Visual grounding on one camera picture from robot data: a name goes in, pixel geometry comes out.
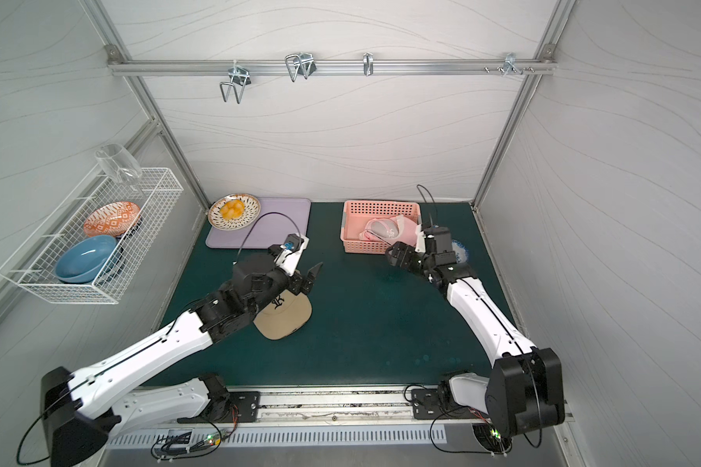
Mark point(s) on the loop metal hook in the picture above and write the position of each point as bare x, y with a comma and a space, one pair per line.
300, 65

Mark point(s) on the blue white porcelain bowl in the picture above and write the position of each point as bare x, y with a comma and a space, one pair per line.
461, 252

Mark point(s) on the small metal hook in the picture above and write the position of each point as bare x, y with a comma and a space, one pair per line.
368, 64

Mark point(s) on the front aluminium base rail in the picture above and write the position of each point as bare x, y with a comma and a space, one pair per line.
339, 403

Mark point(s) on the clear drinking glass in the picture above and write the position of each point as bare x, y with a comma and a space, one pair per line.
119, 164

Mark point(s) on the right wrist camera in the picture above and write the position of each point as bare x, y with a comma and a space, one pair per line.
434, 240

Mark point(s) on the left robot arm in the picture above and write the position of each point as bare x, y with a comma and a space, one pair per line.
72, 438

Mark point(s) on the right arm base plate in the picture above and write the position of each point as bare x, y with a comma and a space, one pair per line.
431, 403

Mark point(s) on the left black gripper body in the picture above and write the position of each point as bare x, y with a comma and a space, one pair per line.
296, 279

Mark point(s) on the patterned plate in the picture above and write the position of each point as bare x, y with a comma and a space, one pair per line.
252, 211

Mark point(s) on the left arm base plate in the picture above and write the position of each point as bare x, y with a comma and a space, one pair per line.
242, 406

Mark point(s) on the pink baseball cap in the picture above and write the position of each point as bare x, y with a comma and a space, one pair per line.
390, 230

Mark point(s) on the double wire metal hook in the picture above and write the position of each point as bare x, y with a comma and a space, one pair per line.
234, 86

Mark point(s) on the orange patterned bowl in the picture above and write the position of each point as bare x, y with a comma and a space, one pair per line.
112, 219

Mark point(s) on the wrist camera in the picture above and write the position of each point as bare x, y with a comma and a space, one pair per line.
287, 255
434, 240

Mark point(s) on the beige baseball cap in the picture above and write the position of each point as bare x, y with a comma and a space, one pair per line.
284, 316

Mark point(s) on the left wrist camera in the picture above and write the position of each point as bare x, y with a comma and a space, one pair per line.
287, 255

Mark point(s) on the yellow fruit pieces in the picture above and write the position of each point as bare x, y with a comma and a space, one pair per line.
232, 209

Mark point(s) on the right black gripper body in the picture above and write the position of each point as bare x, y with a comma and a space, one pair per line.
405, 257

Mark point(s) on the white wire wall basket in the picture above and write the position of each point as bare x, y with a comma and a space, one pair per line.
31, 267

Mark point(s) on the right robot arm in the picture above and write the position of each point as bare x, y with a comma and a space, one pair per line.
524, 391

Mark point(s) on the horizontal aluminium rail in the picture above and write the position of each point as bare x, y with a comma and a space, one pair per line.
325, 68

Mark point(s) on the blue ceramic bowl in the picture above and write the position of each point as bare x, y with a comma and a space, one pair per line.
86, 260

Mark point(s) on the pink plastic basket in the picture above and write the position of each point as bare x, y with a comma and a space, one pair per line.
357, 213

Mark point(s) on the lavender cutting mat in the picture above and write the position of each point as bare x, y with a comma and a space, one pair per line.
289, 216

